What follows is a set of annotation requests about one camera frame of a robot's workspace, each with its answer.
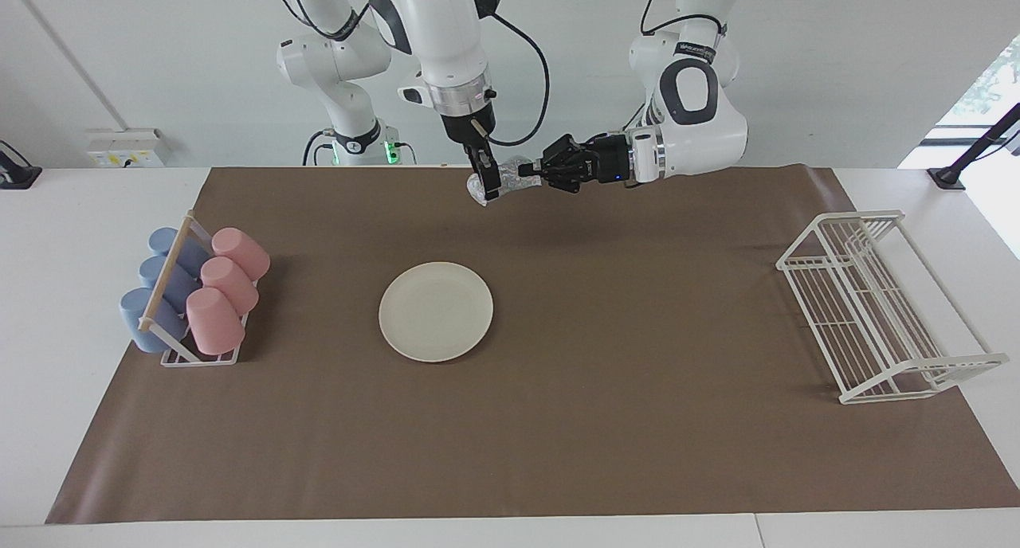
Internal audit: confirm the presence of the white wall socket box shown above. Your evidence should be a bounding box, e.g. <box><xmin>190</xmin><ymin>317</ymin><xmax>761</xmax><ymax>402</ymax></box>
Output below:
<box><xmin>86</xmin><ymin>128</ymin><xmax>166</xmax><ymax>168</ymax></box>

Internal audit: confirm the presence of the black table clamp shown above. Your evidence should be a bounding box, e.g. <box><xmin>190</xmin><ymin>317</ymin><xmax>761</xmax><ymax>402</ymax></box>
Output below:
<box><xmin>0</xmin><ymin>139</ymin><xmax>42</xmax><ymax>190</ymax></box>

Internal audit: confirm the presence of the brown paper table mat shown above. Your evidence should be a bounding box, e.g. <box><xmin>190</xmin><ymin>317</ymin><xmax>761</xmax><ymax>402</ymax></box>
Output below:
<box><xmin>45</xmin><ymin>166</ymin><xmax>1020</xmax><ymax>525</ymax></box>

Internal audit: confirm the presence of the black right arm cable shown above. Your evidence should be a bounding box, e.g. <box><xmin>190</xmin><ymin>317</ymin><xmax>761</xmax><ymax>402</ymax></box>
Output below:
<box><xmin>267</xmin><ymin>0</ymin><xmax>551</xmax><ymax>147</ymax></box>

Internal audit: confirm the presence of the black wrist sensor cylinder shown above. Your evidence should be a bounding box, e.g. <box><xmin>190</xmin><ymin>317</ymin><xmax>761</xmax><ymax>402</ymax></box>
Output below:
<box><xmin>596</xmin><ymin>136</ymin><xmax>635</xmax><ymax>185</ymax></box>
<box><xmin>441</xmin><ymin>110</ymin><xmax>496</xmax><ymax>144</ymax></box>

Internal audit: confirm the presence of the blue plastic cup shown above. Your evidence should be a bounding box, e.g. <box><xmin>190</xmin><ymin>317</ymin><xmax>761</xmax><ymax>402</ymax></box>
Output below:
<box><xmin>120</xmin><ymin>288</ymin><xmax>190</xmax><ymax>354</ymax></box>
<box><xmin>139</xmin><ymin>256</ymin><xmax>200</xmax><ymax>314</ymax></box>
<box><xmin>149</xmin><ymin>228</ymin><xmax>210</xmax><ymax>278</ymax></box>

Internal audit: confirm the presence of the black right base cable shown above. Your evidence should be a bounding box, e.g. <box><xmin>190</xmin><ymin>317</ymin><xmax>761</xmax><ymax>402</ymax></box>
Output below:
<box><xmin>301</xmin><ymin>128</ymin><xmax>339</xmax><ymax>166</ymax></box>

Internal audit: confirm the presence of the white wire dish rack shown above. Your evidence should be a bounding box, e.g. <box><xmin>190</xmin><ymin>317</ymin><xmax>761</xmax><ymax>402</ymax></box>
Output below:
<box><xmin>776</xmin><ymin>209</ymin><xmax>1010</xmax><ymax>405</ymax></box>

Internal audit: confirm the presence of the cup rack with wooden bar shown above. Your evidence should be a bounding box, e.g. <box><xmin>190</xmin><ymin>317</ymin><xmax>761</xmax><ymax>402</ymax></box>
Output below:
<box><xmin>138</xmin><ymin>209</ymin><xmax>252</xmax><ymax>367</ymax></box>

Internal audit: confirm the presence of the cream round plate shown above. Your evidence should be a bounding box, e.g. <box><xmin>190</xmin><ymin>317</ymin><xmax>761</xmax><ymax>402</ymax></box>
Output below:
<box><xmin>379</xmin><ymin>262</ymin><xmax>494</xmax><ymax>363</ymax></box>

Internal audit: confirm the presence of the black left wrist sensor cylinder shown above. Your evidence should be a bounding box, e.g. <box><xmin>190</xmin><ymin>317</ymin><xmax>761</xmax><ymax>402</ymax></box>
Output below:
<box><xmin>596</xmin><ymin>136</ymin><xmax>635</xmax><ymax>185</ymax></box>

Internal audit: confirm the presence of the black right wrist sensor cylinder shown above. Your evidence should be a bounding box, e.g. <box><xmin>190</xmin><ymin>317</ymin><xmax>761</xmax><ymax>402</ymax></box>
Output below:
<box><xmin>441</xmin><ymin>110</ymin><xmax>496</xmax><ymax>144</ymax></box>

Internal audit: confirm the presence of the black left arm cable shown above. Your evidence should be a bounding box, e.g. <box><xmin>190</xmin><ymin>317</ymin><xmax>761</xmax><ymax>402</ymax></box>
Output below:
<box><xmin>639</xmin><ymin>0</ymin><xmax>728</xmax><ymax>51</ymax></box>

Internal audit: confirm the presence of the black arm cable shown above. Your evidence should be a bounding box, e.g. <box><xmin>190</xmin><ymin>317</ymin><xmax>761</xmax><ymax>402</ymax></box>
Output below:
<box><xmin>267</xmin><ymin>0</ymin><xmax>551</xmax><ymax>147</ymax></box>
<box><xmin>639</xmin><ymin>0</ymin><xmax>728</xmax><ymax>51</ymax></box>

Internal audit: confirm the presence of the pink plastic cup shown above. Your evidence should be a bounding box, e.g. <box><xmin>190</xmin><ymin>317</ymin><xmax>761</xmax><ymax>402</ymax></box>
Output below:
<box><xmin>200</xmin><ymin>256</ymin><xmax>260</xmax><ymax>316</ymax></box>
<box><xmin>186</xmin><ymin>288</ymin><xmax>245</xmax><ymax>356</ymax></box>
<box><xmin>211</xmin><ymin>228</ymin><xmax>271</xmax><ymax>282</ymax></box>

